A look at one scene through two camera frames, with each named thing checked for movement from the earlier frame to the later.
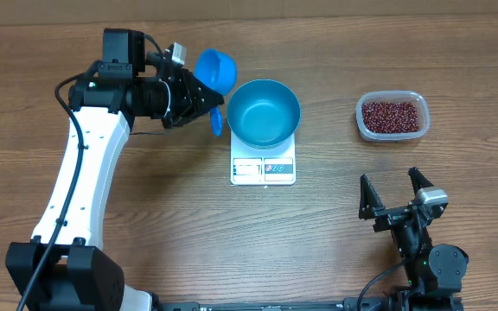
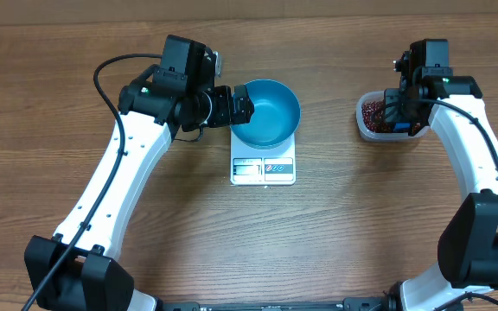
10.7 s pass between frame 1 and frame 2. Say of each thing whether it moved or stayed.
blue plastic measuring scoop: moved
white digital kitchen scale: stayed
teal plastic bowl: stayed
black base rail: stayed
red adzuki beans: stayed
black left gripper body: moved
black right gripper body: moved
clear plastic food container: stayed
